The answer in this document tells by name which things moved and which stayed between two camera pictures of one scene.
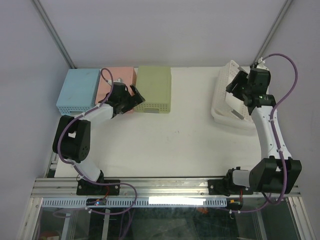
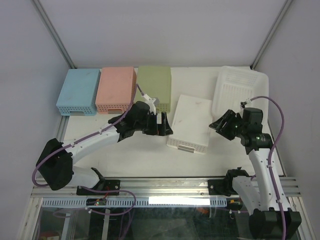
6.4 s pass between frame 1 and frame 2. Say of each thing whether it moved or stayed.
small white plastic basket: moved
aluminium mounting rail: stayed
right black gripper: moved
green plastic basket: stayed
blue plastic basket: stayed
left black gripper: moved
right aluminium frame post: stayed
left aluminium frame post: stayed
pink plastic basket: stayed
